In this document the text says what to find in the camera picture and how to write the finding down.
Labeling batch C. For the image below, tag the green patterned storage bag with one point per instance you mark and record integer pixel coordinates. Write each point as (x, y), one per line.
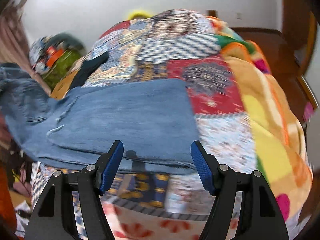
(60, 68)

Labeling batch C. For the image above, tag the blue denim jeans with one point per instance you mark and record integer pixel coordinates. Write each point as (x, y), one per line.
(153, 120)

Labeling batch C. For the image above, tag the orange cream plush blanket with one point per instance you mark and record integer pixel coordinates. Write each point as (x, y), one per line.
(278, 135)

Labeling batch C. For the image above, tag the pink striped curtain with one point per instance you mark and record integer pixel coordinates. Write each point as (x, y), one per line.
(14, 44)

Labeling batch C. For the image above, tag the orange box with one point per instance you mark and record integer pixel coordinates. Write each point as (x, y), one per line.
(53, 55)

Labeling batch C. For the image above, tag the colourful patchwork quilt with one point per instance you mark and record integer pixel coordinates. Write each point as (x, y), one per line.
(178, 45)

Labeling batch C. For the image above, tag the grey plush toy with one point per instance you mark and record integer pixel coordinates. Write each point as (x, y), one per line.
(66, 41)

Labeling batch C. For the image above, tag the wooden door frame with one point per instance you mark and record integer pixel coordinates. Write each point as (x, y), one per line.
(299, 30)

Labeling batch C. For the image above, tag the yellow ring pillow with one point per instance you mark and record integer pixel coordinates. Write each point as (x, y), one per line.
(139, 15)

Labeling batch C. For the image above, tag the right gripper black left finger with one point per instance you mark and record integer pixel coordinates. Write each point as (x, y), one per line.
(53, 215)

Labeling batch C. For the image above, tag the folded dark navy garment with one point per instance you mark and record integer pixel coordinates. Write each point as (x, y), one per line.
(88, 67)

